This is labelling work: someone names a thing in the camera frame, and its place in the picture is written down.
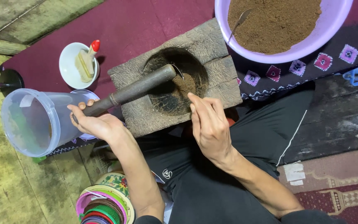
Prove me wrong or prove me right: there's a wooden mortar block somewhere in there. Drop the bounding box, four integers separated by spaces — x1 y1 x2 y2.
108 18 243 138

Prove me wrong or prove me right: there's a white bowl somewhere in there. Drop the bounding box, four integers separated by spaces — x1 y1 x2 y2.
59 42 100 90

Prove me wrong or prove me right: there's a red and beige patterned rug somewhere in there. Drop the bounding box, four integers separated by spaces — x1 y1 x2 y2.
277 147 358 224

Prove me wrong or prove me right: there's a white paper scrap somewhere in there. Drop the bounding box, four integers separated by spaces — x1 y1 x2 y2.
283 161 306 186

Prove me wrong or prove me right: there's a brush with red tip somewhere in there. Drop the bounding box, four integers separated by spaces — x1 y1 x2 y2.
75 39 101 83

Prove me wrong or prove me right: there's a person's right hand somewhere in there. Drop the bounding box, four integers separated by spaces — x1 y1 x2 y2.
187 92 234 163

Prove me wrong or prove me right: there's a dark wooden pestle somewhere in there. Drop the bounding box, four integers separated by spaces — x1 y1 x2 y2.
72 64 177 124

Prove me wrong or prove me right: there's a stack of colourful round containers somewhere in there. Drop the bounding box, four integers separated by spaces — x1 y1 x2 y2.
75 172 136 224

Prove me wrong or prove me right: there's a thin metal spoon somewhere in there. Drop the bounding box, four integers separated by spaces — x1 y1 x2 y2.
171 64 196 100

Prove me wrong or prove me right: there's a brown powder in mortar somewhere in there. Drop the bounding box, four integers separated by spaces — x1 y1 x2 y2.
171 73 197 99

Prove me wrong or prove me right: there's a metal spoon with dusty bowl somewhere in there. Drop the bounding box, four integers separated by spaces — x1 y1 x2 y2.
227 9 253 45

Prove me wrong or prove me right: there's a purple plastic basin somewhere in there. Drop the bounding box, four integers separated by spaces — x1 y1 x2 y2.
214 0 354 65

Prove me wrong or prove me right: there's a person's left hand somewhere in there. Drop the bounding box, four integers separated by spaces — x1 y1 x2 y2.
67 99 127 142

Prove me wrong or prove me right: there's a black cloth with pink squares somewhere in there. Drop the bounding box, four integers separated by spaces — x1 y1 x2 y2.
46 21 358 157

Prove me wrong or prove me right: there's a maroon mat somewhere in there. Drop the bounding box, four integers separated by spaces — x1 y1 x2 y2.
0 0 358 103

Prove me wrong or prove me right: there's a brown powder heap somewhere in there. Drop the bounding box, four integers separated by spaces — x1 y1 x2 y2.
228 0 322 55

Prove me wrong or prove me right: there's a clear plastic bucket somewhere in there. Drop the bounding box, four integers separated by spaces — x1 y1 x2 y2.
1 88 100 158

